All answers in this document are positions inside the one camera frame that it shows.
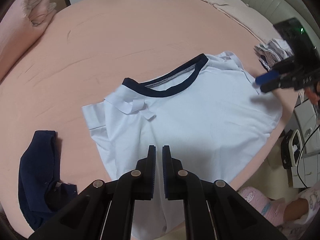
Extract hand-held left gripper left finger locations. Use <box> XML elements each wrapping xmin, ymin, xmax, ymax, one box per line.
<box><xmin>29</xmin><ymin>145</ymin><xmax>157</xmax><ymax>240</ymax></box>

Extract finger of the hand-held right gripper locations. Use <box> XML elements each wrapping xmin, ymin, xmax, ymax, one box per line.
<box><xmin>260</xmin><ymin>74</ymin><xmax>298</xmax><ymax>93</ymax></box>
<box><xmin>255</xmin><ymin>57</ymin><xmax>297</xmax><ymax>85</ymax></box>

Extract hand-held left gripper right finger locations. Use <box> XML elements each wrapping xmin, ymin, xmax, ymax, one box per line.
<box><xmin>162</xmin><ymin>145</ymin><xmax>288</xmax><ymax>240</ymax></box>

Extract stack of clothes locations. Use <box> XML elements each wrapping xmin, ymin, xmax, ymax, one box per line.
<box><xmin>254</xmin><ymin>38</ymin><xmax>295</xmax><ymax>71</ymax></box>

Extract white t-shirt with navy trim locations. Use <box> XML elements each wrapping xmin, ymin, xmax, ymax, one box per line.
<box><xmin>82</xmin><ymin>51</ymin><xmax>283</xmax><ymax>238</ymax></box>

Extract navy shorts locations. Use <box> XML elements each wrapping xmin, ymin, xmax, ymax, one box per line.
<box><xmin>18</xmin><ymin>130</ymin><xmax>78</xmax><ymax>230</ymax></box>

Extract person's right hand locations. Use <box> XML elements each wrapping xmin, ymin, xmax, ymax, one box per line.
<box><xmin>306</xmin><ymin>80</ymin><xmax>320</xmax><ymax>105</ymax></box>

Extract white drawer unit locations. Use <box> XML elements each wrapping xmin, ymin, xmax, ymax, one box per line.
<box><xmin>291</xmin><ymin>97</ymin><xmax>320</xmax><ymax>188</ymax></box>

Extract white and black appliance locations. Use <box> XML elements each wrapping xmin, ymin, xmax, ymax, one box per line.
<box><xmin>280</xmin><ymin>129</ymin><xmax>304</xmax><ymax>170</ymax></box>

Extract pink printed pajamas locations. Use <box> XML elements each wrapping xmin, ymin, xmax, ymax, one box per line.
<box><xmin>236</xmin><ymin>186</ymin><xmax>320</xmax><ymax>240</ymax></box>

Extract bed with pink sheet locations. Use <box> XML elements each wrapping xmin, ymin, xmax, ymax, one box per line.
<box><xmin>0</xmin><ymin>0</ymin><xmax>300</xmax><ymax>240</ymax></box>

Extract rolled pink quilt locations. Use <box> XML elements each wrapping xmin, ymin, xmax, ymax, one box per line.
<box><xmin>0</xmin><ymin>0</ymin><xmax>57</xmax><ymax>82</ymax></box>

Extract black cable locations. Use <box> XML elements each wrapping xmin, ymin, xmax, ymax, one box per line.
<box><xmin>296</xmin><ymin>124</ymin><xmax>320</xmax><ymax>189</ymax></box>

